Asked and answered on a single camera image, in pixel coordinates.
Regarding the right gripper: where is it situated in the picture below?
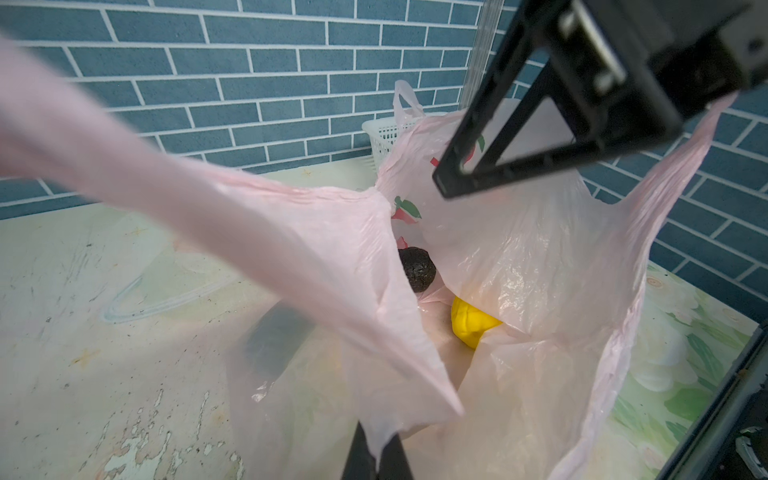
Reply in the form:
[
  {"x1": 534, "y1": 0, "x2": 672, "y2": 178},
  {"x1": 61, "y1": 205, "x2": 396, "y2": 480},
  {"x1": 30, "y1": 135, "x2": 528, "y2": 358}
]
[{"x1": 432, "y1": 1, "x2": 767, "y2": 198}]

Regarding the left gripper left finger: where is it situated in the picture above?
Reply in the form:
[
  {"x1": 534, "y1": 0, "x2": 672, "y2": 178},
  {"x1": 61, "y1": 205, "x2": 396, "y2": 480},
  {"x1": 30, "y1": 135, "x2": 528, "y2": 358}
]
[{"x1": 341, "y1": 423, "x2": 378, "y2": 480}]

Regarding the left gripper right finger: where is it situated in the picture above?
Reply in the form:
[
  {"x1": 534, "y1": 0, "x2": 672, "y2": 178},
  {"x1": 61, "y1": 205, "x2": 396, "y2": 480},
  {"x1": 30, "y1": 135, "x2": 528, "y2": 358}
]
[{"x1": 377, "y1": 434, "x2": 414, "y2": 480}]

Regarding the white perforated plastic basket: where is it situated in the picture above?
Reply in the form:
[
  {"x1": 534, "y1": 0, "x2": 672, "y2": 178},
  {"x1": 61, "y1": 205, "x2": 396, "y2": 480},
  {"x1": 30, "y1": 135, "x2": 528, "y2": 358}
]
[{"x1": 362, "y1": 117, "x2": 401, "y2": 170}]

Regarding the pink plastic bag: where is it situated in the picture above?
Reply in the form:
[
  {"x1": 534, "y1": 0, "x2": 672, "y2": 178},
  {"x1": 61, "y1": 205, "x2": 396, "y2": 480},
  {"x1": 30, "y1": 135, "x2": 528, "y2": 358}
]
[{"x1": 1, "y1": 40, "x2": 731, "y2": 479}]

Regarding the dark avocado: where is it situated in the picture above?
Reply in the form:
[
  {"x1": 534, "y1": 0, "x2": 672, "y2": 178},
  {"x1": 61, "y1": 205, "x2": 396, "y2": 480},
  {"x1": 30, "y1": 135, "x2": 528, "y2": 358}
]
[{"x1": 398, "y1": 247, "x2": 437, "y2": 293}]

